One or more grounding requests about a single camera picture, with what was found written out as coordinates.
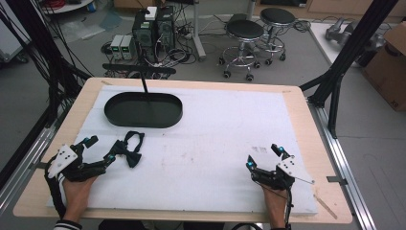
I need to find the strip of brown tape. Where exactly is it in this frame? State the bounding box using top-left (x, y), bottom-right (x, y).
top-left (313, 193), bottom-right (339, 221)

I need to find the person's left hand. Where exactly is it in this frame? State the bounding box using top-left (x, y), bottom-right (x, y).
top-left (62, 175), bottom-right (99, 221)

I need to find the person's right hand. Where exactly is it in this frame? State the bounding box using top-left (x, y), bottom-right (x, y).
top-left (259, 184), bottom-right (289, 229)

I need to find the metal bracket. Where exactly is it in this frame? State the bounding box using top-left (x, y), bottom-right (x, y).
top-left (326, 174), bottom-right (350, 187)

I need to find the grey power supply unit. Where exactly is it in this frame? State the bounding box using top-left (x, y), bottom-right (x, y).
top-left (109, 34), bottom-right (124, 61)
top-left (120, 34), bottom-right (137, 60)

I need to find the clear plastic sheet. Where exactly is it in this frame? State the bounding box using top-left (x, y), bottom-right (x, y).
top-left (59, 11), bottom-right (124, 41)

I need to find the black bow tie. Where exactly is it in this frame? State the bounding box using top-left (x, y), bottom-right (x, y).
top-left (109, 130), bottom-right (146, 169)

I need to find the aluminium rail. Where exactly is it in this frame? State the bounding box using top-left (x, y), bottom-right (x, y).
top-left (306, 97), bottom-right (378, 230)
top-left (0, 123), bottom-right (63, 217)

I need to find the black computer tower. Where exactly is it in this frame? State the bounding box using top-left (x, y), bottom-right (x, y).
top-left (131, 11), bottom-right (158, 64)
top-left (155, 5), bottom-right (176, 53)

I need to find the black round stool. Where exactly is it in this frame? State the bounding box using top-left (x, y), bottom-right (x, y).
top-left (259, 7), bottom-right (298, 67)
top-left (217, 19), bottom-right (266, 82)

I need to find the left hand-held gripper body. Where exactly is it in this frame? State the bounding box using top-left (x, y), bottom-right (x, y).
top-left (47, 142), bottom-right (108, 183)

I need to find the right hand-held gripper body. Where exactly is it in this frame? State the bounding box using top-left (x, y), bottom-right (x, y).
top-left (250, 155), bottom-right (316, 192)

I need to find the thin black cable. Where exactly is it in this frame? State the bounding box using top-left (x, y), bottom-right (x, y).
top-left (284, 187), bottom-right (295, 230)

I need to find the black sleeved cable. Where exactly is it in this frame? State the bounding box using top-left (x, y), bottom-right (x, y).
top-left (43, 161), bottom-right (67, 220)

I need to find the brown cardboard box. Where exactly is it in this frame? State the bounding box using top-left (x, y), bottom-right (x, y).
top-left (361, 21), bottom-right (406, 112)

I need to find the grey metal device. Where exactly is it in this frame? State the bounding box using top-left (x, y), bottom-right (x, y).
top-left (325, 16), bottom-right (386, 52)

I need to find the white box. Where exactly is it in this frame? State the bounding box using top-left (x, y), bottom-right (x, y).
top-left (145, 6), bottom-right (158, 21)

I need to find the white foam mat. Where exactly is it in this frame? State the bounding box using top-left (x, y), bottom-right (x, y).
top-left (47, 84), bottom-right (319, 216)

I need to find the grey table leg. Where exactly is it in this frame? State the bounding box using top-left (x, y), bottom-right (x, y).
top-left (191, 0), bottom-right (208, 62)

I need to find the round white table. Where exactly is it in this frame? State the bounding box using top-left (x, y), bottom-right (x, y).
top-left (40, 0), bottom-right (96, 15)

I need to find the black oval tray stand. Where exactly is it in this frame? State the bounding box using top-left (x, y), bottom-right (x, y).
top-left (101, 62), bottom-right (184, 129)

